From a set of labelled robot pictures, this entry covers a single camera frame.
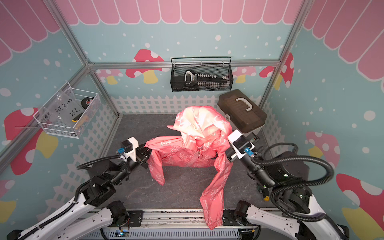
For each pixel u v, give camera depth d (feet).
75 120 2.12
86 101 2.64
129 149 1.58
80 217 1.57
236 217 2.13
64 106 2.23
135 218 2.47
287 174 0.99
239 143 1.06
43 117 2.04
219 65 2.94
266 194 2.64
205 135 1.27
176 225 2.40
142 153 1.77
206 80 2.92
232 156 1.31
